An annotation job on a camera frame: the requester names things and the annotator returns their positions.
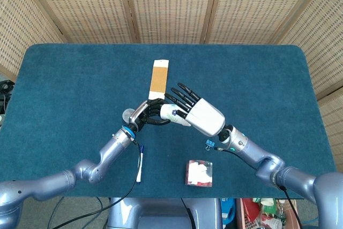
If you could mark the blue binder clip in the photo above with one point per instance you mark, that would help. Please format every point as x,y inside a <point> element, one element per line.
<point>209,144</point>

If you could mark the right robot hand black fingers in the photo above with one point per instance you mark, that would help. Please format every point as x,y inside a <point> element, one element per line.
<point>206,117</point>

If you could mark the blue felt table mat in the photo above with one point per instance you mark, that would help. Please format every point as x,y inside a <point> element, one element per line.
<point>80,78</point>

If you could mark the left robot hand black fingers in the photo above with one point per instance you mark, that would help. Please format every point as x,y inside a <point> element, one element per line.
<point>143,113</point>

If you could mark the grey round cap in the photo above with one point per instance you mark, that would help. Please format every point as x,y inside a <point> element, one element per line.
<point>127,115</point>

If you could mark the black equipment beside table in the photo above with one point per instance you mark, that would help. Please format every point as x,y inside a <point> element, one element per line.
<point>4,89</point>

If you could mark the white marker with blue cap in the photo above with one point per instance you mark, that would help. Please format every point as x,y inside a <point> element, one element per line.
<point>139,167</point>

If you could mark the blue plastic container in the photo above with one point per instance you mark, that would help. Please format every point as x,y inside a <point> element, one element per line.
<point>227,211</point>

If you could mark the woven bamboo screen panel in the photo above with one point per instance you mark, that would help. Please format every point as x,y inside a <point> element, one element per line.
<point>171,3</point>
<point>257,3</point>
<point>80,3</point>
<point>24,20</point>
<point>321,41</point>
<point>333,127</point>

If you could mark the silver-blue robot torso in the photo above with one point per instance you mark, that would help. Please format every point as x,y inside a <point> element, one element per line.
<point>160,214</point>

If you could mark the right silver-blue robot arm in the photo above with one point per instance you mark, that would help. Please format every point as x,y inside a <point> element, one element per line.
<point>270,164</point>

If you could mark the white patterned paper cup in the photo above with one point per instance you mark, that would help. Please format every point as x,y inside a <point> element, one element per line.
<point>168,112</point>

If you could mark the red and white plastic packet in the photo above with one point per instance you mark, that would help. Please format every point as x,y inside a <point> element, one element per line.
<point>198,173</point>

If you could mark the pink plastic basket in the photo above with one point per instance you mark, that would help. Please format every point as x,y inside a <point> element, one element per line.
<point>245,215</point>

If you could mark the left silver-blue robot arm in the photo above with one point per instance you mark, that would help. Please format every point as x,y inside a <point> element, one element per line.
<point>88,170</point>

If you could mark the orange and white paper strip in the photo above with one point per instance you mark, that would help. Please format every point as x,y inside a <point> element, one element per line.
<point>159,78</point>

